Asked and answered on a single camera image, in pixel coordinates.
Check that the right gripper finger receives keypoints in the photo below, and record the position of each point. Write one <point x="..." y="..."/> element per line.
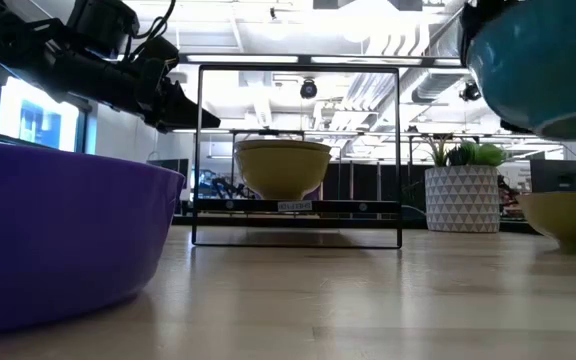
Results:
<point x="473" y="25"/>

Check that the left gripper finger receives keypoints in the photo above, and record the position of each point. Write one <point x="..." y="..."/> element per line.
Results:
<point x="178" y="102"/>
<point x="183" y="125"/>

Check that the teal bowl patterned inside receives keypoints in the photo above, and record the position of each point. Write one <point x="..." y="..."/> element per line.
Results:
<point x="543" y="65"/>

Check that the yellow bowl leaf-patterned inside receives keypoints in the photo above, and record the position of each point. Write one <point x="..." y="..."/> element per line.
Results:
<point x="283" y="145"/>
<point x="568" y="220"/>
<point x="283" y="175"/>

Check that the purple plastic bowl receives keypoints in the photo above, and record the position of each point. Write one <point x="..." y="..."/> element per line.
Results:
<point x="58" y="235"/>

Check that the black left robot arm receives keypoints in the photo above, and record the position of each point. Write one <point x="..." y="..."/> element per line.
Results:
<point x="28" y="55"/>

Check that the black ceiling spotlight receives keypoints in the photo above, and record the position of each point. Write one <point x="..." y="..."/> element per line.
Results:
<point x="470" y="92"/>
<point x="309" y="90"/>

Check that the white shelf label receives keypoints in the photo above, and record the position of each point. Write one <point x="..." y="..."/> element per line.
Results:
<point x="294" y="206"/>

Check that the black metal shelf rack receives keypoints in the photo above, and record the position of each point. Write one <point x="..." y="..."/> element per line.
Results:
<point x="338" y="206"/>

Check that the potted plant triangle-pattern pot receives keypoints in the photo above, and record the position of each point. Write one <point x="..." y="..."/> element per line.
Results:
<point x="463" y="200"/>

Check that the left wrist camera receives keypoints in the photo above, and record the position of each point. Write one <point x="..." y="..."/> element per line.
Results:
<point x="100" y="25"/>

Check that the black table edge rail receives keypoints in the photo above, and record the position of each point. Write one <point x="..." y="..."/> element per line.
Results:
<point x="180" y="220"/>

